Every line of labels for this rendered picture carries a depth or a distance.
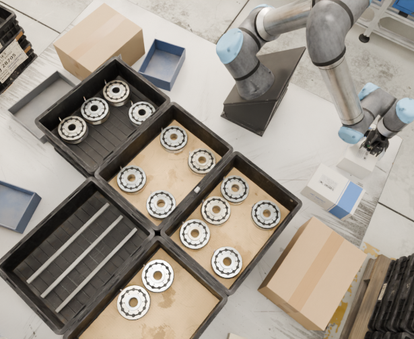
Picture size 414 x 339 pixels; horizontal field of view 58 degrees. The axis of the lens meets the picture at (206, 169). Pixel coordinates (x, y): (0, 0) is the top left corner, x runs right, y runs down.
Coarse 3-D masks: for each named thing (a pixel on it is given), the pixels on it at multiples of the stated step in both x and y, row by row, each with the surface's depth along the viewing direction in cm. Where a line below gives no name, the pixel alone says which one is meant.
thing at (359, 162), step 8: (360, 144) 152; (344, 152) 155; (352, 152) 150; (360, 152) 150; (368, 152) 150; (344, 160) 150; (352, 160) 148; (360, 160) 149; (368, 160) 149; (376, 160) 149; (344, 168) 155; (352, 168) 152; (360, 168) 149; (368, 168) 148; (360, 176) 154
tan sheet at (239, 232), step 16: (240, 176) 138; (256, 192) 136; (240, 208) 134; (224, 224) 131; (240, 224) 131; (176, 240) 128; (224, 240) 129; (240, 240) 129; (256, 240) 129; (192, 256) 126; (208, 256) 126; (240, 272) 125
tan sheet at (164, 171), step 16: (160, 144) 141; (192, 144) 142; (144, 160) 138; (160, 160) 139; (176, 160) 139; (160, 176) 136; (176, 176) 136; (192, 176) 137; (144, 192) 133; (176, 192) 134; (144, 208) 131
